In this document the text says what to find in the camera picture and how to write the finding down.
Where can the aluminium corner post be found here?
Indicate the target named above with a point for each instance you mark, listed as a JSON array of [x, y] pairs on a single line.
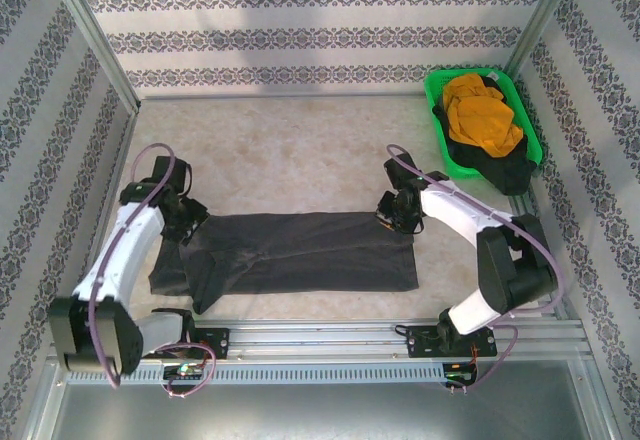
[[95, 35], [542, 15]]

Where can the green plastic basket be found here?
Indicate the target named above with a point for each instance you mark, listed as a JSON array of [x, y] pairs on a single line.
[[434, 110]]

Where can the black t-shirt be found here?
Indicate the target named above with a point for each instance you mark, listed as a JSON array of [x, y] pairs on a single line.
[[505, 175]]

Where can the aluminium mounting rail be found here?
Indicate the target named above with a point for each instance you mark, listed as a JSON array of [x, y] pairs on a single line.
[[320, 337]]

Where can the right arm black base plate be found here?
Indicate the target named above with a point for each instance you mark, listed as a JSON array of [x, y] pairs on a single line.
[[422, 342]]

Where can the grey sheet metal panel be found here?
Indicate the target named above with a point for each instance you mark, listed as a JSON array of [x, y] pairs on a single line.
[[320, 415]]

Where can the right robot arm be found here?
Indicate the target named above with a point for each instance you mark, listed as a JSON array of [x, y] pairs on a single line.
[[520, 280]]

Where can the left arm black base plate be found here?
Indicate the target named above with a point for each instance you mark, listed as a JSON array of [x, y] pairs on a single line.
[[215, 342]]

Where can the orange t-shirt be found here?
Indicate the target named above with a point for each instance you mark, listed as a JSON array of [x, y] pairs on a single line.
[[482, 120]]

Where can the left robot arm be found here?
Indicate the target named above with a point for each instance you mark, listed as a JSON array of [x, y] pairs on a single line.
[[125, 250]]

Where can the dark grey t-shirt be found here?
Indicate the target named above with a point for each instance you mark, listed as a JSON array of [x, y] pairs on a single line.
[[310, 255]]

